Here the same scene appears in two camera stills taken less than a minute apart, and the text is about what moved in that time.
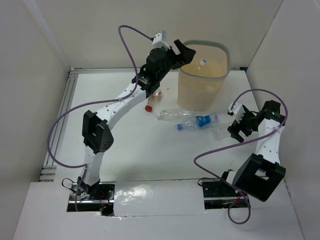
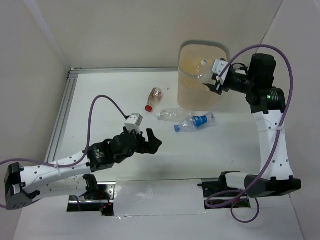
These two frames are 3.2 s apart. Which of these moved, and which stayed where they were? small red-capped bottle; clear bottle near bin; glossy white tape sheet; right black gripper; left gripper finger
Moved: left gripper finger; right black gripper
Stayed: glossy white tape sheet; small red-capped bottle; clear bottle near bin
